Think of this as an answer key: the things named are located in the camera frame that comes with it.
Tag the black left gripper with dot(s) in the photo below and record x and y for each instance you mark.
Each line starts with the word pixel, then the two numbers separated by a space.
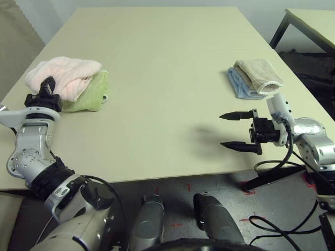
pixel 44 100

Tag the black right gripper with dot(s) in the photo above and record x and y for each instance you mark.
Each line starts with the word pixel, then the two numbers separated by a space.
pixel 264 130

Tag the pink towel with embroidery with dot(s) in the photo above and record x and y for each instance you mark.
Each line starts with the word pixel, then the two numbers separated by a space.
pixel 65 70

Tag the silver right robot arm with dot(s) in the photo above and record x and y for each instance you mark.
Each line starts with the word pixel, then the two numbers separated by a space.
pixel 314 146

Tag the light green towel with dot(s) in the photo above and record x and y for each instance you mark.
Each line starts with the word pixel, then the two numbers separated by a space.
pixel 91 96

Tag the light blue folded towel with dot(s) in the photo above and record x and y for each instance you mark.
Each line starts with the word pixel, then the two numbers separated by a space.
pixel 238 83

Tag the beige folded towel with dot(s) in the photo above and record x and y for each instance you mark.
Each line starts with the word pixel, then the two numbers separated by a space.
pixel 259 73

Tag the black table foot beam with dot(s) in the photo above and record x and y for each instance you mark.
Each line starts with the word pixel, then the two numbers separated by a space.
pixel 272 177

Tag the dark robot torso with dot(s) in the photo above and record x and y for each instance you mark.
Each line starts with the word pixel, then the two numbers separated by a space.
pixel 199 245

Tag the beige side table black legs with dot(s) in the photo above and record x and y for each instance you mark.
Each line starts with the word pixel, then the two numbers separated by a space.
pixel 308 28

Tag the grey robot left leg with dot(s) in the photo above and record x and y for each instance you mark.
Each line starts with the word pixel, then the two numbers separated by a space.
pixel 147 225

